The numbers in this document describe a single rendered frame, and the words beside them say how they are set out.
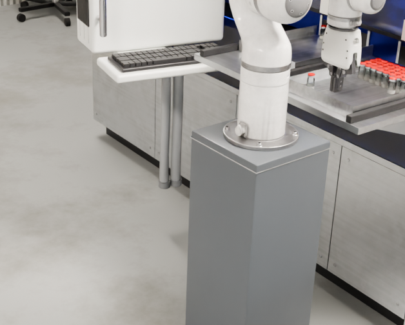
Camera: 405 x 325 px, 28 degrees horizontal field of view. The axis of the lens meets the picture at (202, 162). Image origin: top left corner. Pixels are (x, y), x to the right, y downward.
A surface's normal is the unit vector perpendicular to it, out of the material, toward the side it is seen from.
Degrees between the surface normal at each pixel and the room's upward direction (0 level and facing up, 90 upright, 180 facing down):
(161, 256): 0
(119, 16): 90
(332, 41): 91
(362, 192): 90
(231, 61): 0
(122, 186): 0
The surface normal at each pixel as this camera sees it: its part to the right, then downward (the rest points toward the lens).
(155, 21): 0.44, 0.40
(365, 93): 0.04, -0.90
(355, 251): -0.80, 0.23
